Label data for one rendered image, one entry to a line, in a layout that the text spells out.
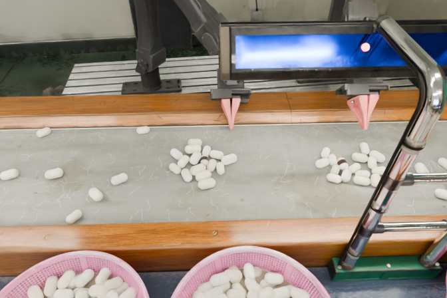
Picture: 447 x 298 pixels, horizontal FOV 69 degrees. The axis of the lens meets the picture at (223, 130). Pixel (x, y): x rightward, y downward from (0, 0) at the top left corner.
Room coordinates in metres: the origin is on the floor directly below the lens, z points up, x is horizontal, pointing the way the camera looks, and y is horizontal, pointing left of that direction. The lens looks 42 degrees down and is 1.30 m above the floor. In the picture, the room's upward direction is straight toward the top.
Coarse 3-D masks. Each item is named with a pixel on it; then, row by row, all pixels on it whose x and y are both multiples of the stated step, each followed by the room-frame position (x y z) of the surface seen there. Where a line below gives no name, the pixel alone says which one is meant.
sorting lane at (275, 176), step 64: (64, 128) 0.63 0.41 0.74; (128, 128) 0.63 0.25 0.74; (192, 128) 0.63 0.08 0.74; (256, 128) 0.63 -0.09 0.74; (320, 128) 0.63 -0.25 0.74; (384, 128) 0.63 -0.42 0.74; (0, 192) 0.43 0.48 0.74; (64, 192) 0.43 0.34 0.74; (128, 192) 0.43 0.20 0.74; (192, 192) 0.43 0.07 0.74; (256, 192) 0.43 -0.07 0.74; (320, 192) 0.43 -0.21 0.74
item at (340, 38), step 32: (224, 32) 0.42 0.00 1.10; (256, 32) 0.43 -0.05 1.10; (288, 32) 0.43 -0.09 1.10; (320, 32) 0.43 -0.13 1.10; (352, 32) 0.43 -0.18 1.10; (416, 32) 0.43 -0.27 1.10; (224, 64) 0.40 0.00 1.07; (256, 64) 0.40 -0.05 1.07; (288, 64) 0.40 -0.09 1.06; (320, 64) 0.41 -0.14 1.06; (352, 64) 0.41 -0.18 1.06; (384, 64) 0.41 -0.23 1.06
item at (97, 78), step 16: (80, 64) 1.08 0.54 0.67; (96, 64) 1.08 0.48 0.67; (112, 64) 1.08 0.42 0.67; (128, 64) 1.08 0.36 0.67; (176, 64) 1.08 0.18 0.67; (192, 64) 1.08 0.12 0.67; (208, 64) 1.08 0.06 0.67; (80, 80) 0.96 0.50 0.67; (96, 80) 0.96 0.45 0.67; (112, 80) 0.96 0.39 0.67; (128, 80) 0.97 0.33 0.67; (192, 80) 0.96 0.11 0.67; (208, 80) 0.96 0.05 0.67; (256, 80) 0.96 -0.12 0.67; (272, 80) 0.97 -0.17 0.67; (288, 80) 0.96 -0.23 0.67; (384, 80) 0.98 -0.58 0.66; (400, 80) 0.96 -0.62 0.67
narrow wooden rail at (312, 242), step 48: (0, 240) 0.30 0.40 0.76; (48, 240) 0.30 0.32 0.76; (96, 240) 0.30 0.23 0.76; (144, 240) 0.30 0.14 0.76; (192, 240) 0.30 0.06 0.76; (240, 240) 0.30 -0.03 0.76; (288, 240) 0.30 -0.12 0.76; (336, 240) 0.30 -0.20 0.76; (384, 240) 0.30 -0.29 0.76; (432, 240) 0.30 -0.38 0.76
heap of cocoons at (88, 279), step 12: (72, 276) 0.25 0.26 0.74; (84, 276) 0.25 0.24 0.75; (96, 276) 0.25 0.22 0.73; (108, 276) 0.25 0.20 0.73; (36, 288) 0.23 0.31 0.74; (48, 288) 0.23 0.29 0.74; (60, 288) 0.23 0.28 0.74; (72, 288) 0.23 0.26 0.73; (84, 288) 0.23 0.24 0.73; (96, 288) 0.23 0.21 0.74; (108, 288) 0.23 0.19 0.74; (120, 288) 0.23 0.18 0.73; (132, 288) 0.23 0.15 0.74
